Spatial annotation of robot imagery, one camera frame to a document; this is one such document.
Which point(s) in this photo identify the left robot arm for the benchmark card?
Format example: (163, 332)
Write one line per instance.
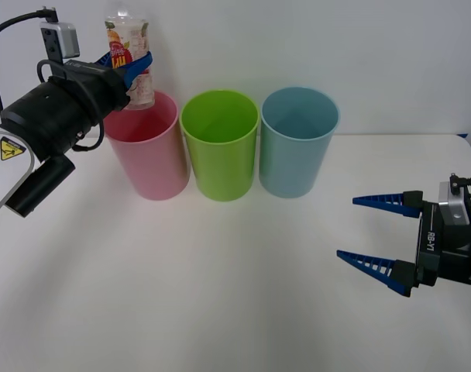
(45, 112)

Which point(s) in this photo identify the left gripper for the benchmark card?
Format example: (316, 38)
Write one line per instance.
(100, 87)

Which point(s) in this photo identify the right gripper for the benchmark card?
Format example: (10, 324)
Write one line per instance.
(452, 252)

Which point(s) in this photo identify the pink plastic bin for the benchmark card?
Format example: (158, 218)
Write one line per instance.
(150, 166)

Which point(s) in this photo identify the clear bottle with red cap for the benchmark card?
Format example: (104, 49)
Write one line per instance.
(136, 38)

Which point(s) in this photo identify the yellow-green plastic bin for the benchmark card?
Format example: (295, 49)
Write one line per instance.
(224, 170)

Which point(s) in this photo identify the pale blue plastic bin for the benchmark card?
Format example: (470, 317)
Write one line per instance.
(289, 166)

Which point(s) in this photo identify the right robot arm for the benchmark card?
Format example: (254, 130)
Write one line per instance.
(456, 209)

